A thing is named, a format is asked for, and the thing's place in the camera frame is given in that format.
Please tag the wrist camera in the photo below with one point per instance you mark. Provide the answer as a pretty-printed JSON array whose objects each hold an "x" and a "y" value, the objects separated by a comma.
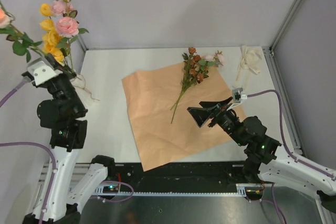
[
  {"x": 239, "y": 96},
  {"x": 41, "y": 72}
]

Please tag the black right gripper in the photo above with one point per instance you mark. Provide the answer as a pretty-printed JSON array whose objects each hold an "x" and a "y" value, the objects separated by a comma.
[{"x": 201, "y": 115}]

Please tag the peach rose stem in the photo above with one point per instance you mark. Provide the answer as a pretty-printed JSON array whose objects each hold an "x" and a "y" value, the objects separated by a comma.
[{"x": 22, "y": 44}]

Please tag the white ribbed ceramic vase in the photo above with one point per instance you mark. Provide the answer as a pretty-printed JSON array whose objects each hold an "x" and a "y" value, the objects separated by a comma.
[{"x": 85, "y": 95}]

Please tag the pink peony stem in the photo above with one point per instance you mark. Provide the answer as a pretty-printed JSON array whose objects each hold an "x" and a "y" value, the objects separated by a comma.
[{"x": 65, "y": 46}]

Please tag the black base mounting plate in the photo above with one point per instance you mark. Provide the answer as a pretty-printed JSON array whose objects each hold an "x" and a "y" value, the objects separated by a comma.
[{"x": 185, "y": 177}]

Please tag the yellow rose stem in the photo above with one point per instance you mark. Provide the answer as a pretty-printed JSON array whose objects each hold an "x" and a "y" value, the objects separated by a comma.
[{"x": 51, "y": 38}]

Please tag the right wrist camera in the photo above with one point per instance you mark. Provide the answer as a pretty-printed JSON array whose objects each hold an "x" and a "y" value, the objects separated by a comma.
[{"x": 239, "y": 96}]

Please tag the right aluminium table rail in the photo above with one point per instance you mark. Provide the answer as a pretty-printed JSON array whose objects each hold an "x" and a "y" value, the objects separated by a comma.
[{"x": 286, "y": 106}]

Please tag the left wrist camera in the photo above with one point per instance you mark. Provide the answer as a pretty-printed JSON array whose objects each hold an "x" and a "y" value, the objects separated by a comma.
[{"x": 41, "y": 72}]

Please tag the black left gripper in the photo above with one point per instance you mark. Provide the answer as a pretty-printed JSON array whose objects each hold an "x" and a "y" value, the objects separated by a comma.
[{"x": 67, "y": 74}]

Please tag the grey slotted cable duct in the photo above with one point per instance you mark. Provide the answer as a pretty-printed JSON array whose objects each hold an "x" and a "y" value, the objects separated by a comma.
[{"x": 239, "y": 190}]

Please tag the green and peach wrapping paper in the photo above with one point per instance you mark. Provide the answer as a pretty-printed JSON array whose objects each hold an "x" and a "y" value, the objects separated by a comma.
[{"x": 163, "y": 129}]

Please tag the cream printed ribbon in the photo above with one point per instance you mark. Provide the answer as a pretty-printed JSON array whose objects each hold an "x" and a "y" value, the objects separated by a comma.
[{"x": 248, "y": 65}]

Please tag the brown rose stem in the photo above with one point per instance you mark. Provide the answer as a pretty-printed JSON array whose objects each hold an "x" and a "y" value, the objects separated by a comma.
[{"x": 195, "y": 70}]

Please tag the right aluminium frame post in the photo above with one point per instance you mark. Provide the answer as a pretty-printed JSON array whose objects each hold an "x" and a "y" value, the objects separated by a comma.
[{"x": 285, "y": 25}]

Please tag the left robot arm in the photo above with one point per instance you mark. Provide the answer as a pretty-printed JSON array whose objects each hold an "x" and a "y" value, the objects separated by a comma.
[{"x": 63, "y": 115}]

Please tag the pale pink blossom stem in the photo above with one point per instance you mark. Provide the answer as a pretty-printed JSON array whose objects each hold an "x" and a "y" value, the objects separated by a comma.
[{"x": 216, "y": 60}]

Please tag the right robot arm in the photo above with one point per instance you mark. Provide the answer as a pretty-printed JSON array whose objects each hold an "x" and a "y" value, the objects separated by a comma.
[{"x": 268, "y": 159}]

